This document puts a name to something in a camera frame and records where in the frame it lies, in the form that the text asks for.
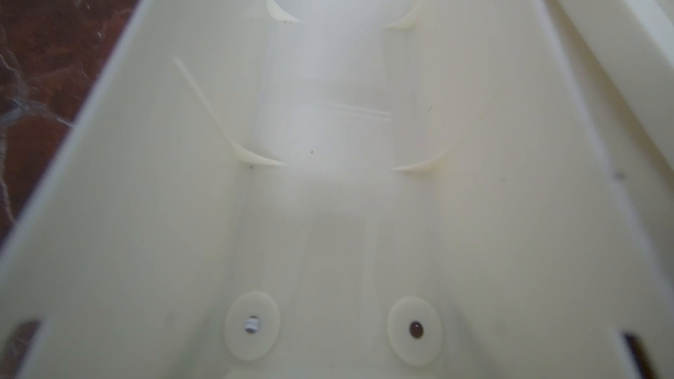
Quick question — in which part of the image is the cream dispenser base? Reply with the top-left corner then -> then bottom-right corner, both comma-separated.
1,0 -> 673,378

